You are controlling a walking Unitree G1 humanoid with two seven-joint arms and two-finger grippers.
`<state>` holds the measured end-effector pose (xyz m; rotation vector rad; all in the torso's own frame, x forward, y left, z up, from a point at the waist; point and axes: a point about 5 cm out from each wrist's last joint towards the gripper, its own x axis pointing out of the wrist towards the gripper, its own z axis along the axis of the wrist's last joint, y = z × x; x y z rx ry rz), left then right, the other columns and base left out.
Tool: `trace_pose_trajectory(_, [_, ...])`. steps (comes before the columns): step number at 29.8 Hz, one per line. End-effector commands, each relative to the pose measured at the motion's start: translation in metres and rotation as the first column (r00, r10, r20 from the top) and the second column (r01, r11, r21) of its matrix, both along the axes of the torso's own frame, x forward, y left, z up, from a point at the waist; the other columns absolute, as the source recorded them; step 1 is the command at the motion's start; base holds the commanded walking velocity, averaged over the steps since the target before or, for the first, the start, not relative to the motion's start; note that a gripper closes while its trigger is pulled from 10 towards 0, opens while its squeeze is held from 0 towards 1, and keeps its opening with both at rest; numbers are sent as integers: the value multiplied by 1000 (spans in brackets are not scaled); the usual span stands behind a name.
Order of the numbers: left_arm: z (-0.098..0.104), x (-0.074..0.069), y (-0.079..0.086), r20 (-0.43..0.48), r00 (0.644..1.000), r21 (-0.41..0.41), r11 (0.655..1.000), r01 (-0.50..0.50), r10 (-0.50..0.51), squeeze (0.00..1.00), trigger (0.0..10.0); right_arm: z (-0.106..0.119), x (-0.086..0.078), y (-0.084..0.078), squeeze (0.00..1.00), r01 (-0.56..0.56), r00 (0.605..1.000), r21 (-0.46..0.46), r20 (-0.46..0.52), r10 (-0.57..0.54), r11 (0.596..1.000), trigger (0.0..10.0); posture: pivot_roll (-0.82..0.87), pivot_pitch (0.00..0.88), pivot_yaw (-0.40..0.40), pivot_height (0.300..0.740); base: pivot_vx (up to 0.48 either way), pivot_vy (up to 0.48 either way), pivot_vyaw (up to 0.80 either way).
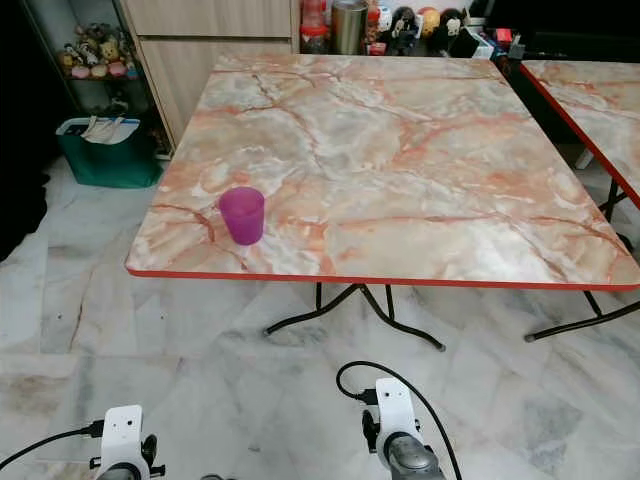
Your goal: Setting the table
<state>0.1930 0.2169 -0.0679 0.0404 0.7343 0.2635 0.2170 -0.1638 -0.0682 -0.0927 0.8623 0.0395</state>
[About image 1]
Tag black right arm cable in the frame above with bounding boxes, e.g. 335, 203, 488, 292
336, 361, 463, 480

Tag black frame glass shelf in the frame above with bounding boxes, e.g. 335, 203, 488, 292
24, 0, 173, 161

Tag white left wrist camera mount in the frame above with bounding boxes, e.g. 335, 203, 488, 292
103, 405, 144, 471

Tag black television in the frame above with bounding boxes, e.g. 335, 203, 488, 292
490, 0, 640, 56

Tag small white box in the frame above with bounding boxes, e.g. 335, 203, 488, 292
460, 28, 496, 59

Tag yellow bear plush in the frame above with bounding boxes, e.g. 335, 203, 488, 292
95, 38, 120, 67

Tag orange round figurine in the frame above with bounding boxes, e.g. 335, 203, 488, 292
418, 6, 441, 35

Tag black metal table legs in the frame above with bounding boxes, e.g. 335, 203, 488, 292
598, 178, 640, 253
264, 283, 640, 352

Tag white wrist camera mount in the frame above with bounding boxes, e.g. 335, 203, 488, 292
103, 405, 144, 471
375, 378, 419, 441

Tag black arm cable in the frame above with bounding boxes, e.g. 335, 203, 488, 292
336, 361, 463, 480
0, 420, 106, 471

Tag red lidded jar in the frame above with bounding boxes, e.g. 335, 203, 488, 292
300, 0, 329, 55

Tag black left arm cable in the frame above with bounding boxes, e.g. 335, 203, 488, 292
0, 420, 106, 471

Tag green storage bin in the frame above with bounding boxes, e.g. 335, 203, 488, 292
57, 117, 161, 189

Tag purple plastic cup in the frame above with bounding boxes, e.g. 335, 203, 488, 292
219, 186, 266, 246

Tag brown bear plush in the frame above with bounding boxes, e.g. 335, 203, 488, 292
70, 26, 97, 59

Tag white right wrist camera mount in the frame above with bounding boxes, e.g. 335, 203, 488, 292
375, 378, 419, 441

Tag black and white figurine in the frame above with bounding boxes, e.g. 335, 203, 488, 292
438, 8, 465, 49

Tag slim red jar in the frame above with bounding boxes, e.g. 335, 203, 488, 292
365, 5, 383, 54

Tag light wooden cabinet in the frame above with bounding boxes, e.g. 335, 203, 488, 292
120, 0, 302, 151

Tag stainless steel tumbler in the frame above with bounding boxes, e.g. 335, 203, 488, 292
332, 0, 369, 56

